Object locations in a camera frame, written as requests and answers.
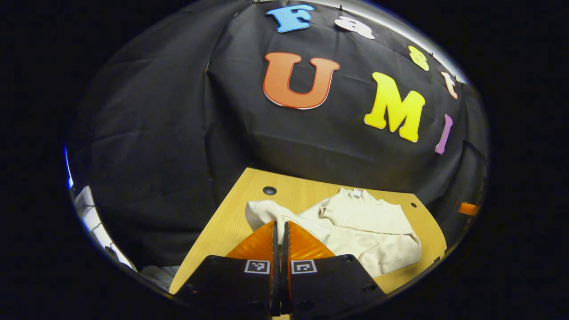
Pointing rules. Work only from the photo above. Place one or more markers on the black backdrop cloth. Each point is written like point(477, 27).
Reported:
point(178, 133)

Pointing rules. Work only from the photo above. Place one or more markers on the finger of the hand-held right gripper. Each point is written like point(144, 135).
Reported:
point(468, 209)

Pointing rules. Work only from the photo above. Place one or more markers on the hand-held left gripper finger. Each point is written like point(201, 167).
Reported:
point(275, 289)
point(285, 289)

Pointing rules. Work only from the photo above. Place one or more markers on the cream white sweatshirt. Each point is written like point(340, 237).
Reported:
point(378, 240)

